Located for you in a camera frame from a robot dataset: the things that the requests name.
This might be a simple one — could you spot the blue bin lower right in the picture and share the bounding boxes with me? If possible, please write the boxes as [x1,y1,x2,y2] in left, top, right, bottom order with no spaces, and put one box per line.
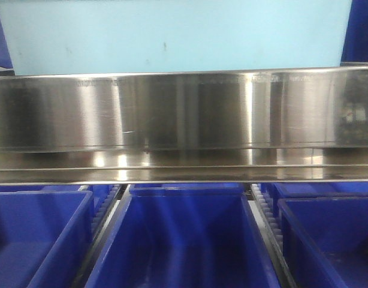
[278,197,368,287]

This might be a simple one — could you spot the blue bin rear right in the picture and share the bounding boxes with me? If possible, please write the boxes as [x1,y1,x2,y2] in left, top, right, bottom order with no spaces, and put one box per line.
[260,182,368,200]

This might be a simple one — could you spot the blue bin rear left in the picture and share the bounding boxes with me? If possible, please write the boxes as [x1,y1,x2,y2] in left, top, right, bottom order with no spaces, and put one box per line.
[0,185,81,192]

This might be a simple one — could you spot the blue bin lower left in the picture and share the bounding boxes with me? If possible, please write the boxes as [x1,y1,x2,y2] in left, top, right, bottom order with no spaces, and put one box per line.
[0,191,93,287]

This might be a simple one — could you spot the blue bin rear centre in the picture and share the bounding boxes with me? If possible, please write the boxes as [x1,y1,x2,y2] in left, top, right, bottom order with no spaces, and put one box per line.
[129,182,245,196]

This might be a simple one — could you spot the blue bin lower centre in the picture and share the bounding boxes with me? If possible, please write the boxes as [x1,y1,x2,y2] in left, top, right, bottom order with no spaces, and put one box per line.
[86,194,280,287]

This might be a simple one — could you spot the steel divider rail left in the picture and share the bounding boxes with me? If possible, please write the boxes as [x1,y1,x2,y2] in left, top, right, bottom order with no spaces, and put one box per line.
[70,184,126,287]

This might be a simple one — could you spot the stainless steel shelf beam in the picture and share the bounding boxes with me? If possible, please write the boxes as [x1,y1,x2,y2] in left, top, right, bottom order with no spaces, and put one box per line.
[0,65,368,185]

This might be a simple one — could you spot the blue bin upper right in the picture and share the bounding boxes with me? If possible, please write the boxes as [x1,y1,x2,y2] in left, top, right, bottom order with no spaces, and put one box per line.
[341,0,368,62]

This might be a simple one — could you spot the white roller track right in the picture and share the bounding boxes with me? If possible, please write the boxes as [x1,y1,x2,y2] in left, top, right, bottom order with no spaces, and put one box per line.
[251,184,297,287]

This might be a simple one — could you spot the light blue plastic bin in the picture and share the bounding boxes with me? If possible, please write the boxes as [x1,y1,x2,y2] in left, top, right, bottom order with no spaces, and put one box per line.
[0,1,351,75]

